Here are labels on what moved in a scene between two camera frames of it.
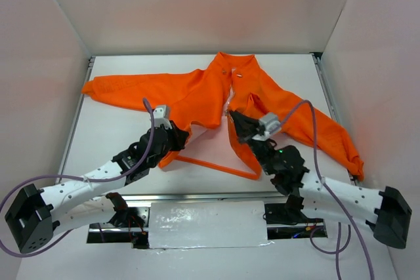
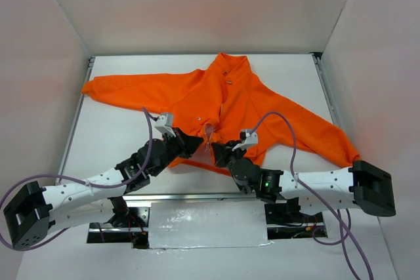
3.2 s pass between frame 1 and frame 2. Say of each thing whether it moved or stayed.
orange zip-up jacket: stayed
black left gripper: moved
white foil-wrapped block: stayed
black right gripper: moved
